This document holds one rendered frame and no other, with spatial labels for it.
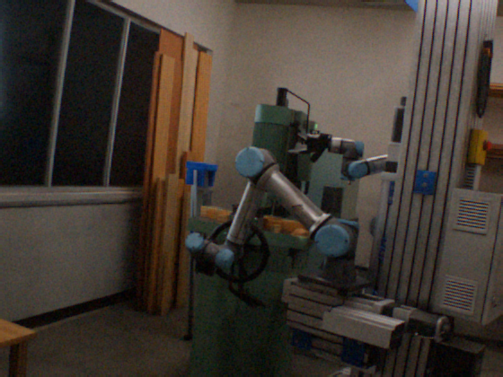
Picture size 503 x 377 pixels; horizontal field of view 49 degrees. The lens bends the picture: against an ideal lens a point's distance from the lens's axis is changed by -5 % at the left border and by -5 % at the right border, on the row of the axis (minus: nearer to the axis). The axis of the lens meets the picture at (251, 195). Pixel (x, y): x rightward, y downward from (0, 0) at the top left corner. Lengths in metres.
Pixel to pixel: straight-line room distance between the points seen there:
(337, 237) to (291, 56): 3.51
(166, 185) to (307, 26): 2.11
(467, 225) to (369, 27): 3.36
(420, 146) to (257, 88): 3.34
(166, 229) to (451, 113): 2.56
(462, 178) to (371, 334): 0.69
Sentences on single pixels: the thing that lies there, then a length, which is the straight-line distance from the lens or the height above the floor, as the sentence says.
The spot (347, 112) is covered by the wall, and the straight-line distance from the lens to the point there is 5.15.
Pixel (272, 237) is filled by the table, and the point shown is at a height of 0.88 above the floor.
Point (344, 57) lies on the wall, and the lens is 5.25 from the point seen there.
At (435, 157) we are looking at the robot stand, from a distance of 2.24.
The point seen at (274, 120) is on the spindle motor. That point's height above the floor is 1.43.
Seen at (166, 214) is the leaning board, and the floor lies 0.75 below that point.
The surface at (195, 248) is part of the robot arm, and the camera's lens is 2.25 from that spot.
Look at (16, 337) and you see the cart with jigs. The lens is 2.09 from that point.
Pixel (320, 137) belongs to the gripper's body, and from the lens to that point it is 2.74.
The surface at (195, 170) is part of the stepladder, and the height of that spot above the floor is 1.11.
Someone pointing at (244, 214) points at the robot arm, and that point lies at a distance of 2.31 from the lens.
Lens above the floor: 1.24
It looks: 4 degrees down
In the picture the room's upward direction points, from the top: 8 degrees clockwise
